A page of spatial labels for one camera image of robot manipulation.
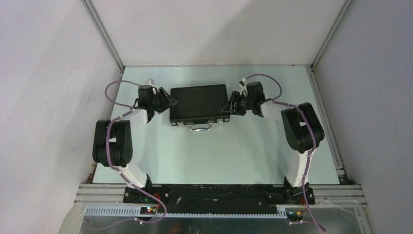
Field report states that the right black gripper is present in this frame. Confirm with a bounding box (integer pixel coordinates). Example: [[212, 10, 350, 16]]
[[221, 91, 253, 116]]

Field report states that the black poker set case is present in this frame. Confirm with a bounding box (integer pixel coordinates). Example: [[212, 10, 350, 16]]
[[169, 84, 230, 132]]

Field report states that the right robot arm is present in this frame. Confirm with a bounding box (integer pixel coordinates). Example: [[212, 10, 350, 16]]
[[222, 80, 325, 204]]

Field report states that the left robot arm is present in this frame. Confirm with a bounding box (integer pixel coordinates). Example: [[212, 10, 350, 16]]
[[92, 84, 177, 203]]

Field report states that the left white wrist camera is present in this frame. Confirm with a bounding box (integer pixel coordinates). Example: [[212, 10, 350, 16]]
[[143, 78, 157, 88]]

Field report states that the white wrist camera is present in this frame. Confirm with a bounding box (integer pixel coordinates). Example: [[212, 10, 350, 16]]
[[239, 78, 248, 97], [143, 78, 157, 88]]

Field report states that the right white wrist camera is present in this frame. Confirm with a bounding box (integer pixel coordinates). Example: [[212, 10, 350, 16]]
[[239, 78, 248, 97]]

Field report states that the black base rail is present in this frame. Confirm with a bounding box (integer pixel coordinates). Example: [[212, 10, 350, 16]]
[[123, 184, 315, 215]]

